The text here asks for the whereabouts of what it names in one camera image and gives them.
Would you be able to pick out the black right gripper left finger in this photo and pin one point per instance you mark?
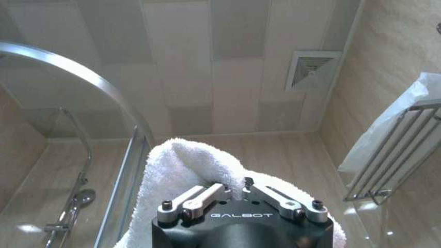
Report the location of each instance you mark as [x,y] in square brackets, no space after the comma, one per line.
[200,197]

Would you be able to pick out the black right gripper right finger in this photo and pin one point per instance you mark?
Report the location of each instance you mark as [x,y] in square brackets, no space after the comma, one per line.
[283,200]

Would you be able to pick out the white terry towel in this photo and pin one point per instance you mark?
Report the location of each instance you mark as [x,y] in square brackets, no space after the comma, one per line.
[179,178]

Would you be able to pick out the white towel on rack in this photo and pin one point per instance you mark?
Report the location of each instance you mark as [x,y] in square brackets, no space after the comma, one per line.
[389,113]

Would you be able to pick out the chrome hand shower head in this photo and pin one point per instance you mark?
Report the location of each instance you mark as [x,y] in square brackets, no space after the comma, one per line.
[86,197]

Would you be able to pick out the chrome shower mixer valve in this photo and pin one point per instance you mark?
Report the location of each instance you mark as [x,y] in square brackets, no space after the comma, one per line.
[56,227]

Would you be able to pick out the white ceiling air vent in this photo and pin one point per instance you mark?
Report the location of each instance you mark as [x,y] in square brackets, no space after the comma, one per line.
[312,70]

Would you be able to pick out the chrome wall towel rack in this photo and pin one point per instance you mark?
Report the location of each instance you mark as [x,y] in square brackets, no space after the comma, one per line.
[389,152]

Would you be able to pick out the chrome shower riser rail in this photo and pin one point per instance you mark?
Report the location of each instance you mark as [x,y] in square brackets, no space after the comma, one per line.
[78,165]

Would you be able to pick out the curved glass shower enclosure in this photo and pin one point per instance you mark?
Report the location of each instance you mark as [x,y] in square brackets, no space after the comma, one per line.
[114,124]

